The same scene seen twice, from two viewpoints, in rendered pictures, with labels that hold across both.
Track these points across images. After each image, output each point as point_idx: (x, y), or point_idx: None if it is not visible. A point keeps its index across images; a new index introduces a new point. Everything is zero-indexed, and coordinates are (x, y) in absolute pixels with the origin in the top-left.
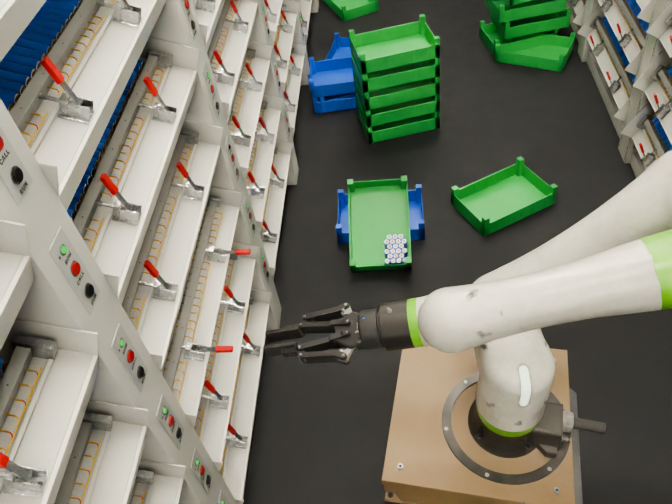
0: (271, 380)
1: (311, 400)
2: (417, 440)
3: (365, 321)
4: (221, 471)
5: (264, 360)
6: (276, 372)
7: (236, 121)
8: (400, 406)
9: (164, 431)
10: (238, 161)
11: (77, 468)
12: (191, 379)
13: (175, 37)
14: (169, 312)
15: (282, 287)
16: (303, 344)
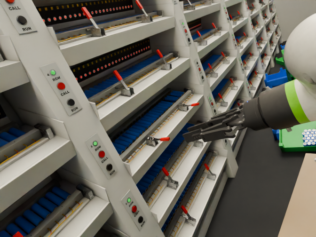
0: (225, 200)
1: (247, 215)
2: (314, 230)
3: (248, 103)
4: (175, 234)
5: (224, 190)
6: (229, 196)
7: (209, 65)
8: (297, 200)
9: (92, 157)
10: (205, 75)
11: (10, 146)
12: (144, 154)
13: (163, 1)
14: (124, 100)
15: (240, 158)
16: (205, 129)
